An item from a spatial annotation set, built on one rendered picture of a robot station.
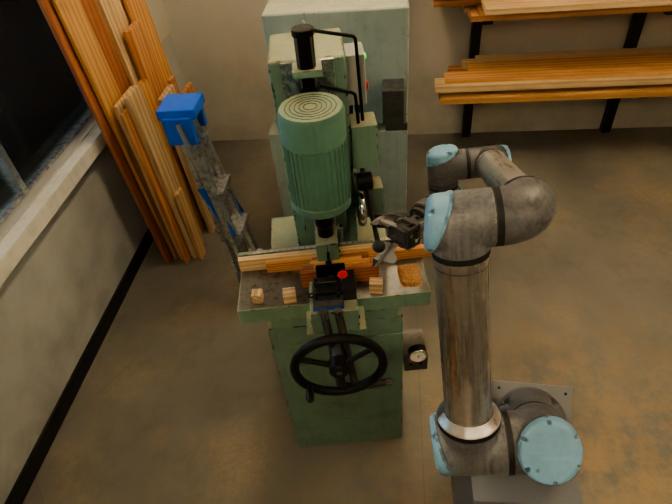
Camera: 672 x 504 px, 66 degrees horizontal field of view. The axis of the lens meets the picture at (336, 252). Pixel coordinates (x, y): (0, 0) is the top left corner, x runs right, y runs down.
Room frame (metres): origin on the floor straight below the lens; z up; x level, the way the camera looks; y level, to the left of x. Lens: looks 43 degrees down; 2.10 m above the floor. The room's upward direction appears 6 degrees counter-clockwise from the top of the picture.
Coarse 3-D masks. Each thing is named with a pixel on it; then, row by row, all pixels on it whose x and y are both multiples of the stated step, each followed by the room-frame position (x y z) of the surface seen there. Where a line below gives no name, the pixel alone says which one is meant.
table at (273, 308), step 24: (384, 264) 1.21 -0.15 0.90; (240, 288) 1.17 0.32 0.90; (264, 288) 1.16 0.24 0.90; (360, 288) 1.12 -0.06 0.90; (384, 288) 1.11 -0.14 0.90; (408, 288) 1.10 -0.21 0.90; (240, 312) 1.08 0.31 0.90; (264, 312) 1.08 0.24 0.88; (288, 312) 1.08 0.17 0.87; (360, 312) 1.05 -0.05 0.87; (312, 336) 0.98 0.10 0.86
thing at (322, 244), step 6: (336, 228) 1.27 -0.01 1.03; (336, 234) 1.23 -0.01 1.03; (318, 240) 1.21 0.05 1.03; (324, 240) 1.21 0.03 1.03; (330, 240) 1.21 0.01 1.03; (336, 240) 1.20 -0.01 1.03; (318, 246) 1.19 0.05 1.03; (324, 246) 1.19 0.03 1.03; (330, 246) 1.19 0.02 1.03; (336, 246) 1.19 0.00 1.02; (318, 252) 1.19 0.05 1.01; (324, 252) 1.19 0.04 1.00; (330, 252) 1.19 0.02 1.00; (336, 252) 1.19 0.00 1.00; (318, 258) 1.19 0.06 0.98; (324, 258) 1.19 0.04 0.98; (330, 258) 1.19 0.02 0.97; (336, 258) 1.19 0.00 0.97
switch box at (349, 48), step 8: (344, 48) 1.57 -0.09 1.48; (352, 48) 1.56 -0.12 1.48; (360, 48) 1.55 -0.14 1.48; (352, 56) 1.51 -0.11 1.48; (360, 56) 1.51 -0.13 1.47; (352, 64) 1.51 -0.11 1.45; (360, 64) 1.51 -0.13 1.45; (352, 72) 1.51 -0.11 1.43; (360, 72) 1.51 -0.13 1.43; (352, 80) 1.51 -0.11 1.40; (352, 88) 1.51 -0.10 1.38; (352, 96) 1.51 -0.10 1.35; (352, 104) 1.51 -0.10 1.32
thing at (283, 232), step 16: (272, 224) 1.61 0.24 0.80; (288, 224) 1.60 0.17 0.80; (368, 224) 1.54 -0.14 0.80; (272, 240) 1.51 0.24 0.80; (288, 240) 1.50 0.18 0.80; (368, 320) 1.07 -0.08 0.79; (384, 320) 1.07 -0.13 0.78; (400, 320) 1.07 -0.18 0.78; (272, 336) 1.08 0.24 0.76; (288, 336) 1.08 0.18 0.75; (304, 336) 1.08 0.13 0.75
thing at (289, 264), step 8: (400, 248) 1.24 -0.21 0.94; (416, 248) 1.23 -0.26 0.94; (312, 256) 1.25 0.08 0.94; (400, 256) 1.23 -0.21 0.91; (408, 256) 1.23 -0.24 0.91; (416, 256) 1.23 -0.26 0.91; (424, 256) 1.23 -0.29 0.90; (272, 264) 1.23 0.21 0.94; (280, 264) 1.23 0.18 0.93; (288, 264) 1.23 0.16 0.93; (296, 264) 1.23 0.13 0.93; (304, 264) 1.23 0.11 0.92; (272, 272) 1.23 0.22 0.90
